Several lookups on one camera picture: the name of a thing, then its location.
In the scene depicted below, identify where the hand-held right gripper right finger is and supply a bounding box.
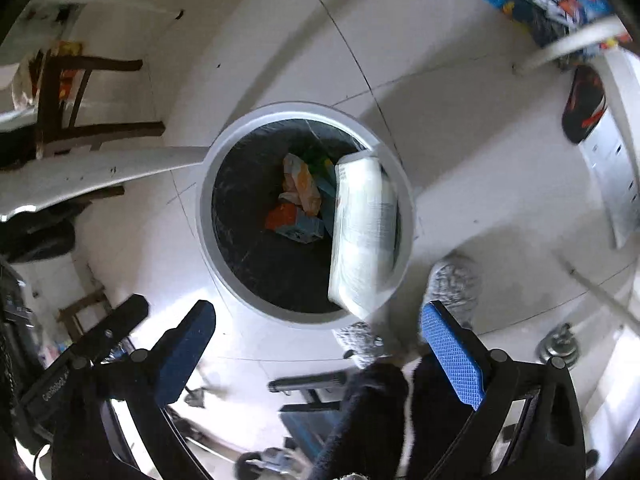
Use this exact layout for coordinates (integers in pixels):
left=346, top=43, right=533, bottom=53
left=420, top=300, right=588, bottom=480

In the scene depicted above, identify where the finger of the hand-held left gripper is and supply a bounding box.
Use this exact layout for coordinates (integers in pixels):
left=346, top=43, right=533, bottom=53
left=64, top=294, right=151, bottom=367

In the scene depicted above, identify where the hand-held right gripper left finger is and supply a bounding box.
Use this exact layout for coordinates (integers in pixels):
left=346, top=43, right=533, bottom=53
left=95, top=299, right=217, bottom=480

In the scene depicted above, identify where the white round trash bin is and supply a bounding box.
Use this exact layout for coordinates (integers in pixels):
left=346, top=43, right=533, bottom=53
left=197, top=102, right=418, bottom=331

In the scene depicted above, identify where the person's left hand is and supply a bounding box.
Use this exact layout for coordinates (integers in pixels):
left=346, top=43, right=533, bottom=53
left=50, top=377, right=108, bottom=480

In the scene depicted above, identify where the person's black trouser leg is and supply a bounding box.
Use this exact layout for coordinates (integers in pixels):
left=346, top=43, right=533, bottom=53
left=400, top=352, right=476, bottom=480
left=305, top=362, right=411, bottom=480

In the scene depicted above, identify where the person's grey shoe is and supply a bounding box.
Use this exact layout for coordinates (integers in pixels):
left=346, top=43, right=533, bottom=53
left=332, top=321, right=385, bottom=368
left=425, top=255, right=483, bottom=326

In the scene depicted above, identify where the metal dumbbell weight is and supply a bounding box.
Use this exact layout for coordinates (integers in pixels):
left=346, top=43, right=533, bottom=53
left=536, top=322, right=581, bottom=372

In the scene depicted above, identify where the black caster wheel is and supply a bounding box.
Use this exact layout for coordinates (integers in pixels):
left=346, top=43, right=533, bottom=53
left=235, top=451, right=281, bottom=480

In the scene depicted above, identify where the black dumbbell bar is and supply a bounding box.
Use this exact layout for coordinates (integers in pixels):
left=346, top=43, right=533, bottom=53
left=268, top=370, right=351, bottom=396

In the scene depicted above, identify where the blue exercise bench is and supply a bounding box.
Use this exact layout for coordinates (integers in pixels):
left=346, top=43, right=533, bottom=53
left=277, top=400, right=346, bottom=461

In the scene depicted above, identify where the white table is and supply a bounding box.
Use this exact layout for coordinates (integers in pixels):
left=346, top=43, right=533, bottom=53
left=0, top=146, right=208, bottom=222

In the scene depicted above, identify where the orange and blue carton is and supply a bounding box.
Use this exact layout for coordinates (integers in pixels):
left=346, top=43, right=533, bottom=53
left=264, top=203, right=326, bottom=245

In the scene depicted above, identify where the orange crumpled wrapper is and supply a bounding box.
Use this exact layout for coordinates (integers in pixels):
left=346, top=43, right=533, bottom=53
left=278, top=152, right=323, bottom=217

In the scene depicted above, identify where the dark wooden chair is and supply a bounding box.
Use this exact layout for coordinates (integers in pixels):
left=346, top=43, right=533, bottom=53
left=30, top=50, right=167, bottom=158

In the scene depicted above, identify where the green packet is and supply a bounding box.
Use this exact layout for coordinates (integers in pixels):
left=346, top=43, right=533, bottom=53
left=302, top=146, right=335, bottom=177

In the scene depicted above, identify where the black and red shoe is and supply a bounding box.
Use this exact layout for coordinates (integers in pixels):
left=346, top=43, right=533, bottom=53
left=561, top=64, right=608, bottom=145

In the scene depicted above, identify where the white pole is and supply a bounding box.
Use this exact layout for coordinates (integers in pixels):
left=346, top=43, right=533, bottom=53
left=515, top=17, right=628, bottom=77

